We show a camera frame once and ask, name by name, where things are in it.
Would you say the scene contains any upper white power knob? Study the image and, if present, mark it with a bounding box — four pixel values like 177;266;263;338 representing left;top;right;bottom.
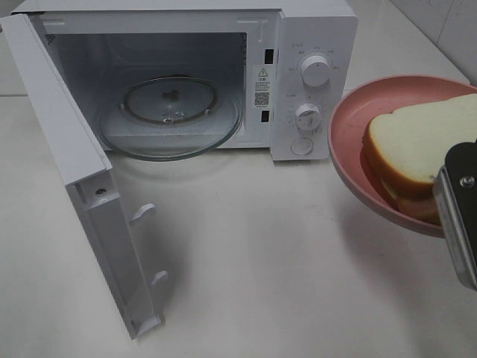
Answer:
300;54;330;87

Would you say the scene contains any white microwave door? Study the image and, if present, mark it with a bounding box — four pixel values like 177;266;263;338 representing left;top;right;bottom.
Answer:
1;14;162;339

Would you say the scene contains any white bread sandwich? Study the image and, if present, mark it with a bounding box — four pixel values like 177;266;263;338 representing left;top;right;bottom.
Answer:
362;93;476;224

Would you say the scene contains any white timer knob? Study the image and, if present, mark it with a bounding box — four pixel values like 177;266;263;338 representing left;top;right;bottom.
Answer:
294;103;323;131

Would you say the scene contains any white microwave oven body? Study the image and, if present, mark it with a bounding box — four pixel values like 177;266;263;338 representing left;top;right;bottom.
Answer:
8;1;358;161

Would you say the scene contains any pink plate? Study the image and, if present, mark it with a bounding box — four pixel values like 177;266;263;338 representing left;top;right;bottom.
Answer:
328;75;476;238

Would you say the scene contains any glass microwave turntable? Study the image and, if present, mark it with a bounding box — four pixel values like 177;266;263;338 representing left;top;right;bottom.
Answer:
95;75;244;162

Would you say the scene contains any white warning label sticker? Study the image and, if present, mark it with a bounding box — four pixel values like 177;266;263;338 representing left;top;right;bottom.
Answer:
252;65;273;108

